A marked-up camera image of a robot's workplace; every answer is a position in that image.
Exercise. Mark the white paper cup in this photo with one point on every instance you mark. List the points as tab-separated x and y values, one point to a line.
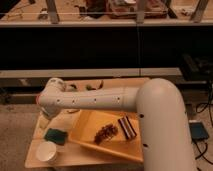
46	152

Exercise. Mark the yellow plastic bin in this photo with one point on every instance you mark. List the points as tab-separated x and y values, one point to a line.
90	122

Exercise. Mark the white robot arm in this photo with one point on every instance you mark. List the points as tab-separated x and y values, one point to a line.
159	106

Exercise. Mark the green sponge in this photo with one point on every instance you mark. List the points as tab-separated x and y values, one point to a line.
56	136

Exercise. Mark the striped dark block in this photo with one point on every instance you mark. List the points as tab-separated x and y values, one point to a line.
127	128

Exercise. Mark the black foot pedal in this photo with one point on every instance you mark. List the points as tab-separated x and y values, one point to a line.
198	131

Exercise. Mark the brown crumbly food pile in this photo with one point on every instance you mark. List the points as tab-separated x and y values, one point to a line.
105	133

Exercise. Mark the wooden table board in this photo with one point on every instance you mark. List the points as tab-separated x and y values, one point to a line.
71	154

